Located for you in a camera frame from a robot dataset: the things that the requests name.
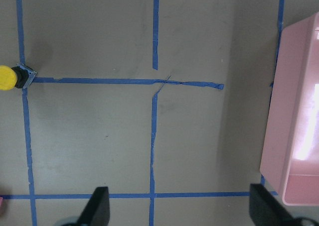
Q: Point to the pink plastic bin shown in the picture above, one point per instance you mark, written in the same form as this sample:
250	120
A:
290	158

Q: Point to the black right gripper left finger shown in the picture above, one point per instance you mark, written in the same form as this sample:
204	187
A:
97	210

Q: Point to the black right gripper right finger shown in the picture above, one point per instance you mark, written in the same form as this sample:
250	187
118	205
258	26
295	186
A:
264	209

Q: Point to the yellow push button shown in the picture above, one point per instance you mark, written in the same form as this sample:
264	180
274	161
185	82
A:
20	77

